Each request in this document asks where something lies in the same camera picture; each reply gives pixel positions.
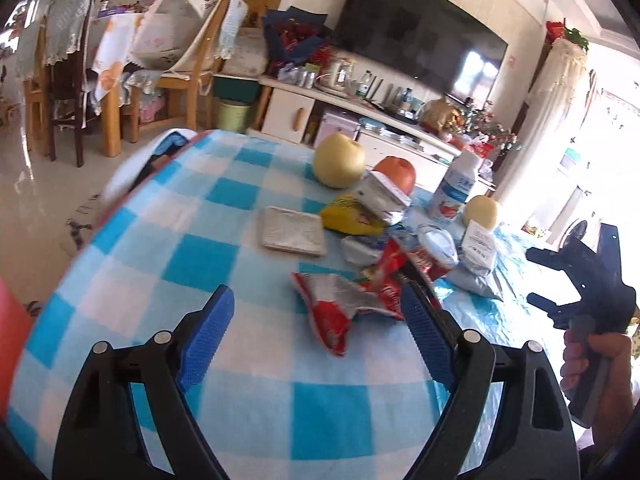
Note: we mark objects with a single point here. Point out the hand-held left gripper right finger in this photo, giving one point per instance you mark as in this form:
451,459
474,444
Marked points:
425,332

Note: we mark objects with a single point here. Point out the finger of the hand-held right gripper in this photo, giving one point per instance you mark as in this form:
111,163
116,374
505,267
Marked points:
550,307
560,257

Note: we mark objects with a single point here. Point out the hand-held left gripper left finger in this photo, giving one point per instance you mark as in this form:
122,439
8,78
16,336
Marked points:
211,330

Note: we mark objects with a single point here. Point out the white silver packet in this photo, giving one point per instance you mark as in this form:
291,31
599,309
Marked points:
477,260

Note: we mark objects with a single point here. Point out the white blue milk pouch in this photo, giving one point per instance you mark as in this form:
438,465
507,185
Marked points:
440,244

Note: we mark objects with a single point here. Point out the red silver snack wrapper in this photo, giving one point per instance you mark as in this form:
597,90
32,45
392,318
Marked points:
332,305

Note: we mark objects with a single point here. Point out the small white plastic pouch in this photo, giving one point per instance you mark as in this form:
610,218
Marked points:
362,250

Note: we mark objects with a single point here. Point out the yellow snack wrapper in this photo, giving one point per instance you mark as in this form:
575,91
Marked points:
347,217

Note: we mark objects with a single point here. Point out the crushed white milk carton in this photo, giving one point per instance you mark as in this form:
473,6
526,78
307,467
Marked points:
382,195

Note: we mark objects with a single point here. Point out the pink plastic basin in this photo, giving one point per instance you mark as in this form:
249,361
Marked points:
12,340

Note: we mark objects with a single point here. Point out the person's right hand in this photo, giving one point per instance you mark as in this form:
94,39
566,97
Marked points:
607,360

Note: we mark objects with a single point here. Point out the blue white checkered tablecloth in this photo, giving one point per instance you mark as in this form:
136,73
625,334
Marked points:
240,410

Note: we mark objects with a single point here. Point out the small yellow pear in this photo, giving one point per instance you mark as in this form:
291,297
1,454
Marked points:
484,210

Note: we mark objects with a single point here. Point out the white yogurt bottle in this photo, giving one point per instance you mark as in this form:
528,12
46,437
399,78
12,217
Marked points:
452,190

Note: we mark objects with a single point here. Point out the lace covered standing air conditioner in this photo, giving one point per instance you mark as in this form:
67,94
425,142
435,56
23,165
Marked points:
550,110

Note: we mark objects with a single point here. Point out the red apple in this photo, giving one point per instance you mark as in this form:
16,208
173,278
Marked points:
402,172

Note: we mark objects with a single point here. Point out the large yellow pear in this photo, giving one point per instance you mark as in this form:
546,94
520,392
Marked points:
339,160

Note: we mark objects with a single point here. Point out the green waste bin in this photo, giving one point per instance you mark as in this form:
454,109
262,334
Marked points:
234,116

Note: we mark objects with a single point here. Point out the pink storage box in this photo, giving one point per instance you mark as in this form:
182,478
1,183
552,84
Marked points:
337,127

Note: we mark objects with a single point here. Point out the cream television cabinet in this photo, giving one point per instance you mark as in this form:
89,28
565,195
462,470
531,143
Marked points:
285,110

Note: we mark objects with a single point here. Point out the clear water bottle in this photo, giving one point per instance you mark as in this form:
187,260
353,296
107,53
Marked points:
365,85

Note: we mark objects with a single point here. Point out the black flat television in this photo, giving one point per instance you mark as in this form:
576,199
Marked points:
420,30

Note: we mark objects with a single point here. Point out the dark wooden chair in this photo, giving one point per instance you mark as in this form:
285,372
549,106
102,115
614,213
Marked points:
65,85

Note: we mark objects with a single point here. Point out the dining table with printed cloth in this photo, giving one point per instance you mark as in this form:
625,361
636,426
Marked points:
112,60

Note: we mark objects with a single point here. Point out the wooden chair with cloth cover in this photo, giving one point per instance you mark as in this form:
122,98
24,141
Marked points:
185,35

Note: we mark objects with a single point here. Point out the blue wrapped flower bouquet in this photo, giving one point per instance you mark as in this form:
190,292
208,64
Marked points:
292,35

